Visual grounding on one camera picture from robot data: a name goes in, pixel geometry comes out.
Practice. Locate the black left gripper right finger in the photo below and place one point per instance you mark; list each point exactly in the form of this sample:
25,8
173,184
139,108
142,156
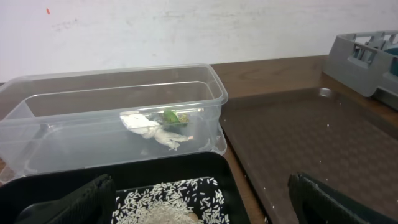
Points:
316,202

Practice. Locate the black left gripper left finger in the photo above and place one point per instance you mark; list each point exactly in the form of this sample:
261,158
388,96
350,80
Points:
93,203

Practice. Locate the leftover rice pile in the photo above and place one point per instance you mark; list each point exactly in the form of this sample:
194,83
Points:
197,200

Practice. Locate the green pandan cake wrapper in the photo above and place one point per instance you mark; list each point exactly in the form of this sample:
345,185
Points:
170,120

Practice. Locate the light blue bowl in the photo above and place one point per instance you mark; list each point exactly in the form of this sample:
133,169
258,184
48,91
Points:
394,64

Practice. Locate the black food waste tray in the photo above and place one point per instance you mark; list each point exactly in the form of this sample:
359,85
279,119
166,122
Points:
25,191

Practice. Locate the clear plastic waste bin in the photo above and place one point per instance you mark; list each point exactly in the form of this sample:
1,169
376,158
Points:
67,121

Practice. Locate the grey dishwasher rack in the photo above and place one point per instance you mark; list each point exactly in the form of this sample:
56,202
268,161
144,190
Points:
359,61

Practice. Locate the dark brown serving tray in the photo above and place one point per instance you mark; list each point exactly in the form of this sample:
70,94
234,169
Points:
319,132

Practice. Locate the crumpled white tissue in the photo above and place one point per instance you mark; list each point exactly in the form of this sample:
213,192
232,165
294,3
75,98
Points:
139,124

